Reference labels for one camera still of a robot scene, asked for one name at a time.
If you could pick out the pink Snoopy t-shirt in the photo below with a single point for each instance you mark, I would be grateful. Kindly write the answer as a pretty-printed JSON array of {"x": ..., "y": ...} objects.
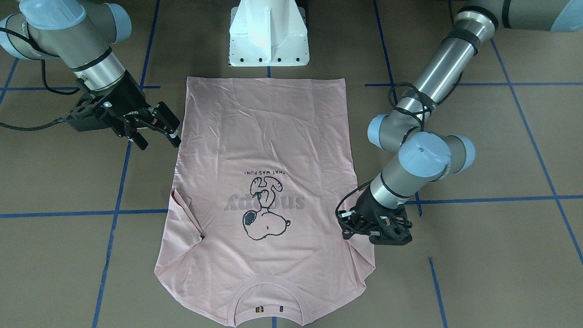
[{"x": 251, "y": 229}]

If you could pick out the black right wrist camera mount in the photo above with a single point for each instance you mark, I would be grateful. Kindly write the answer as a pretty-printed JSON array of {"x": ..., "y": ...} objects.
[{"x": 89, "y": 114}]

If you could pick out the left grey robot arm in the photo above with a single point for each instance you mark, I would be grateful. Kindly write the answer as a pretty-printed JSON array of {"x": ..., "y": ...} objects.
[{"x": 422, "y": 156}]

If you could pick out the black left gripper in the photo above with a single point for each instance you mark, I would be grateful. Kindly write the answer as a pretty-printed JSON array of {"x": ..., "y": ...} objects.
[{"x": 367, "y": 207}]

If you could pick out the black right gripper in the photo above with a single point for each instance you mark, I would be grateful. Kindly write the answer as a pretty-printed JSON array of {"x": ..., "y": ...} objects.
[{"x": 128, "y": 98}]

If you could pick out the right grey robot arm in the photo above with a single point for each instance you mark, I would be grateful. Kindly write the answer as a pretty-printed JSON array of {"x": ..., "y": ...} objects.
[{"x": 81, "y": 33}]

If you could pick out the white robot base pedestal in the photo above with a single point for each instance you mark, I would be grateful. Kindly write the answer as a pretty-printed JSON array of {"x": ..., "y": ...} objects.
[{"x": 269, "y": 33}]

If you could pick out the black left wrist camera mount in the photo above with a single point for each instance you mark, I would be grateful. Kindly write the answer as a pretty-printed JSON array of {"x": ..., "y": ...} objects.
[{"x": 392, "y": 227}]

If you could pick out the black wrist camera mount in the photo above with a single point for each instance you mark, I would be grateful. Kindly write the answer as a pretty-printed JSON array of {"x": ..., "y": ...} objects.
[
  {"x": 392, "y": 227},
  {"x": 89, "y": 114}
]

